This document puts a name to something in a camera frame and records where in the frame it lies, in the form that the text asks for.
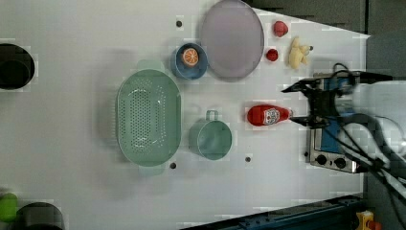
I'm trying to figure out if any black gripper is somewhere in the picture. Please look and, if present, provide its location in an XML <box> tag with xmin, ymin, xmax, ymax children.
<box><xmin>282</xmin><ymin>79</ymin><xmax>339</xmax><ymax>128</ymax></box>

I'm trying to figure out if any red ketchup bottle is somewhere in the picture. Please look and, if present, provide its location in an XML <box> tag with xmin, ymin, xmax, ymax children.
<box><xmin>247</xmin><ymin>104</ymin><xmax>293</xmax><ymax>127</ymax></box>

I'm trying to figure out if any black cylinder robot base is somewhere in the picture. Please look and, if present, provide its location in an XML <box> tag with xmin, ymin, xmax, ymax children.
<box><xmin>0</xmin><ymin>43</ymin><xmax>35</xmax><ymax>90</ymax></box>

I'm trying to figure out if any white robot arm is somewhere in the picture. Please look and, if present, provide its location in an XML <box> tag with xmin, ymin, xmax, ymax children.
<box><xmin>283</xmin><ymin>77</ymin><xmax>405</xmax><ymax>196</ymax></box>

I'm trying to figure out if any silver toaster oven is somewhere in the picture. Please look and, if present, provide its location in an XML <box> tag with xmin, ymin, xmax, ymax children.
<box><xmin>305</xmin><ymin>70</ymin><xmax>394</xmax><ymax>174</ymax></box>

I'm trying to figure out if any yellow peeled banana toy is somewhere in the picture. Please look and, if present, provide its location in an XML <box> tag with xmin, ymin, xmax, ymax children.
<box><xmin>288</xmin><ymin>37</ymin><xmax>313</xmax><ymax>70</ymax></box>

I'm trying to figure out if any small red strawberry toy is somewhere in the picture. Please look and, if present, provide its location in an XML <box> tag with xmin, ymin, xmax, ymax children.
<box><xmin>266</xmin><ymin>49</ymin><xmax>279</xmax><ymax>61</ymax></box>

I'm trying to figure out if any large red strawberry toy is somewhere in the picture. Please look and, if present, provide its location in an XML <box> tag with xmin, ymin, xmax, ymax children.
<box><xmin>273</xmin><ymin>21</ymin><xmax>288</xmax><ymax>37</ymax></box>

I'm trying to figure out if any grey round plate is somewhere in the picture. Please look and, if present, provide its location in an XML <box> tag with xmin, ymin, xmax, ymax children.
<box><xmin>200</xmin><ymin>0</ymin><xmax>264</xmax><ymax>78</ymax></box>

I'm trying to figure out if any green mug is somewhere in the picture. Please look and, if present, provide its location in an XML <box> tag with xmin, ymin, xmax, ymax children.
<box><xmin>189</xmin><ymin>110</ymin><xmax>233</xmax><ymax>160</ymax></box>

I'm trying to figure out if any blue bowl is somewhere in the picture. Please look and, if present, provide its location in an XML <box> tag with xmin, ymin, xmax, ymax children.
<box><xmin>170</xmin><ymin>43</ymin><xmax>208</xmax><ymax>80</ymax></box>

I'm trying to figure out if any orange slice toy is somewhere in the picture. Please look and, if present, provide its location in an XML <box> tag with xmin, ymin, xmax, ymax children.
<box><xmin>182</xmin><ymin>48</ymin><xmax>199</xmax><ymax>67</ymax></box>

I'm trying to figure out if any green perforated colander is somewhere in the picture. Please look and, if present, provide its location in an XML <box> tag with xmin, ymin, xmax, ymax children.
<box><xmin>116</xmin><ymin>59</ymin><xmax>182</xmax><ymax>176</ymax></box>

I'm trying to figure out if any green plastic object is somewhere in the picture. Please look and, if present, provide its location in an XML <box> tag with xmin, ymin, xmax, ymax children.
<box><xmin>0</xmin><ymin>193</ymin><xmax>17</xmax><ymax>222</ymax></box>

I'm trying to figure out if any black cable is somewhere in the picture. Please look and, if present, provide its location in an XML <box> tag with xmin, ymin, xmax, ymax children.
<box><xmin>322</xmin><ymin>62</ymin><xmax>406</xmax><ymax>224</ymax></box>

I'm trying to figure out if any blue metal frame rail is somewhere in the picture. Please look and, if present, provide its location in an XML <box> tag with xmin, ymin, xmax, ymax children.
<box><xmin>182</xmin><ymin>195</ymin><xmax>365</xmax><ymax>230</ymax></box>

